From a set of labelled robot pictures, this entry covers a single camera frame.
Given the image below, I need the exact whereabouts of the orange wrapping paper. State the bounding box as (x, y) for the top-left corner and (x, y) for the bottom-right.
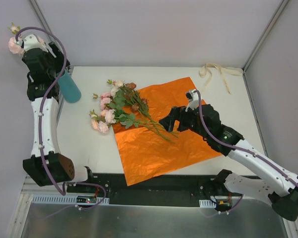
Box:
(113, 77), (220, 185)

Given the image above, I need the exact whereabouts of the pink artificial flower bouquet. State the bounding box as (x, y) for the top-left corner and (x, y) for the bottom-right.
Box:
(89, 79), (172, 142)

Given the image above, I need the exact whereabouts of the pink two-bloom flower stem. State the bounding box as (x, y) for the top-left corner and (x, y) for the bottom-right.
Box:
(8, 36), (46, 56)

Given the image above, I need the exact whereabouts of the cream ribbon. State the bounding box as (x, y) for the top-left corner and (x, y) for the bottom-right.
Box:
(198, 62), (244, 95)

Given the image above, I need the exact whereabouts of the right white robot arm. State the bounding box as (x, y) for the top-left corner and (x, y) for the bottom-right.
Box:
(159, 104), (298, 221)

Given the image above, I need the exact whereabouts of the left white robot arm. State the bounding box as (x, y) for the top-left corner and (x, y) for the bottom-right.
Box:
(22, 41), (95, 193)

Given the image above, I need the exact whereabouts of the teal cylindrical vase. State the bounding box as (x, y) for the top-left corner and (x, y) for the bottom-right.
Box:
(58, 70), (81, 103)

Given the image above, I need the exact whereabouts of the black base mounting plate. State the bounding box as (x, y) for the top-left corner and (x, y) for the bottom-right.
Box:
(66, 173), (246, 206)

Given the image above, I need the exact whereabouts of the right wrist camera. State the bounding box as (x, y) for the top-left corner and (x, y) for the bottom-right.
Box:
(185, 89), (201, 112)

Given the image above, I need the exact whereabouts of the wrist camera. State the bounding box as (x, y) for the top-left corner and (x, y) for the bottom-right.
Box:
(22, 34), (48, 52)
(185, 89), (201, 112)

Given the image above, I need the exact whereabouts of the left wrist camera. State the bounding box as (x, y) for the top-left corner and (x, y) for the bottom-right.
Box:
(22, 34), (48, 52)

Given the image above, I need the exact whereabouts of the left aluminium frame post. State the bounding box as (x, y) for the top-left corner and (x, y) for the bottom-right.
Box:
(28, 0), (71, 71)

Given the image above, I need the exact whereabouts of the aluminium frame post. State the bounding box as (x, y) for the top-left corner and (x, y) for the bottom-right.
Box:
(28, 0), (71, 71)
(242, 0), (292, 75)

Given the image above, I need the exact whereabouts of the right white cable duct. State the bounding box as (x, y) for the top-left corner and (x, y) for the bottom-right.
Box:
(199, 200), (217, 209)

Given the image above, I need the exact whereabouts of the white cable duct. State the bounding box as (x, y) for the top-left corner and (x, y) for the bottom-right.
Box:
(199, 200), (217, 209)
(32, 194), (110, 206)

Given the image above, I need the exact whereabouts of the aluminium front rail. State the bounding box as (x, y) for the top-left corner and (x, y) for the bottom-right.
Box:
(21, 175), (41, 194)

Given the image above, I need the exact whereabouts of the left white cable duct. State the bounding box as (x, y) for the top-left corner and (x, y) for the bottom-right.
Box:
(32, 194), (110, 206)

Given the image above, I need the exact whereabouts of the right aluminium frame post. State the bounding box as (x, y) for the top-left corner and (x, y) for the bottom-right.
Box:
(242, 0), (292, 75)

